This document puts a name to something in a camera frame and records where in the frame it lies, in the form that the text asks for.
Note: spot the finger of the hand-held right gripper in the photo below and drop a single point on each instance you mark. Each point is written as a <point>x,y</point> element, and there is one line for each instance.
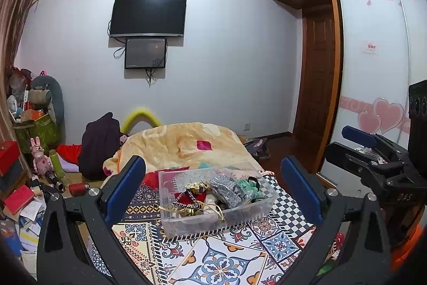
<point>340,156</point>
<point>358,134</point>

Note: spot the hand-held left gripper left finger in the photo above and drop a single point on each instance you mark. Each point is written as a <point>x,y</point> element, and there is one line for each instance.
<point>125,191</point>

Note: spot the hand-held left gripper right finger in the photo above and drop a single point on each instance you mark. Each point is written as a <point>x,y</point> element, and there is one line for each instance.
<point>300,191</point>

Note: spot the green cloth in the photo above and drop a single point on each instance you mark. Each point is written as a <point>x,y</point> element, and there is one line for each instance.
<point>248,193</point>

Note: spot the clear plastic storage box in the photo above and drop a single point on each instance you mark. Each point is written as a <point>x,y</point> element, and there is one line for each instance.
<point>186,225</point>

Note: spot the yellow floral cloth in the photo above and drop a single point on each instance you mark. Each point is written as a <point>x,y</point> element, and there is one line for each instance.
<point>196,186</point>

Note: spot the silver sequin cloth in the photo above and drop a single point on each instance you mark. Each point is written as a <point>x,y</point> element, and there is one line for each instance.
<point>223,188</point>

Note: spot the cream cloth with black trim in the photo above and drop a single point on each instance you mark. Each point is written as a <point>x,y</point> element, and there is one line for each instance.
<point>213,209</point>

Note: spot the red cylinder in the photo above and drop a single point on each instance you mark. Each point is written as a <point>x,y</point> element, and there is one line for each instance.
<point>77,190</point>

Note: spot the dark purple garment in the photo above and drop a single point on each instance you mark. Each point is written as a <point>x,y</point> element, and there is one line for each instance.
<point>100,144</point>

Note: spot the dark purple floor bag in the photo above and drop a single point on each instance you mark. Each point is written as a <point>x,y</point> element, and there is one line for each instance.
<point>258,148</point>

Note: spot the brown wooden door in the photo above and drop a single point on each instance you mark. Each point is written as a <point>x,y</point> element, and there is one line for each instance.
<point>317,88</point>

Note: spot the yellow fleece blanket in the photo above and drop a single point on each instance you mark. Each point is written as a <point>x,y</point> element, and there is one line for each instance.
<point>173,144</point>

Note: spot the red fabric bundle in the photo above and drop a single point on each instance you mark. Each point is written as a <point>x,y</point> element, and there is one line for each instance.
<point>68,153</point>

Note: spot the black metal flashlight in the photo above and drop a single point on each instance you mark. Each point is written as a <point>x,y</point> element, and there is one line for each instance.
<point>55,182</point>

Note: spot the green cylinder bottle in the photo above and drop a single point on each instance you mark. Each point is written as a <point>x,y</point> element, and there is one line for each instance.
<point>56,163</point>

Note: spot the pink rabbit toy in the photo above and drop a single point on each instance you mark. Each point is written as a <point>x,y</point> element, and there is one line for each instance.
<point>41,161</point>

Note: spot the white sliding wardrobe door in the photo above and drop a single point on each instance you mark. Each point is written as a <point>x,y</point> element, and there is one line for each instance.
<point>367,38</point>

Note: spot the green cardboard box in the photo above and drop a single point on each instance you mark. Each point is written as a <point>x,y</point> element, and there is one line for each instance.
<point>40,134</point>

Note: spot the pile of books and papers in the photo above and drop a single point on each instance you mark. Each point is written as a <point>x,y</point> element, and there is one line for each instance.
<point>23,205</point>

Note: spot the patterned bedsheet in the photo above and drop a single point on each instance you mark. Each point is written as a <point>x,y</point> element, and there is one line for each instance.
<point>216,258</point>

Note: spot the red box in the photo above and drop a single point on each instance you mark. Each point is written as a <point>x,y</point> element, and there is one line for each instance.
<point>8,156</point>

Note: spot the grey green plush toy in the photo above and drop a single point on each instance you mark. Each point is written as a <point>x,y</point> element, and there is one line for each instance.
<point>41,94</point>

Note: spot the pile of toys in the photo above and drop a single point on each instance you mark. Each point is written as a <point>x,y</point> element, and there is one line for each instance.
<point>18,94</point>

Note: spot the striped brown curtain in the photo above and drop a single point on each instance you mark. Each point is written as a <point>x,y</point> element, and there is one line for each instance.
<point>13,21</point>

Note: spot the white wall socket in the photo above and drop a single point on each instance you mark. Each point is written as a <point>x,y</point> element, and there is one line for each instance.
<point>247,126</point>

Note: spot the small black wall monitor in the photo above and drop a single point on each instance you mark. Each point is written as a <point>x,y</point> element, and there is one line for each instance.
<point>145,53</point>

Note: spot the black wall television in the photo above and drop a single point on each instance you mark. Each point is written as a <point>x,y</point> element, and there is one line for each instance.
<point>148,14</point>

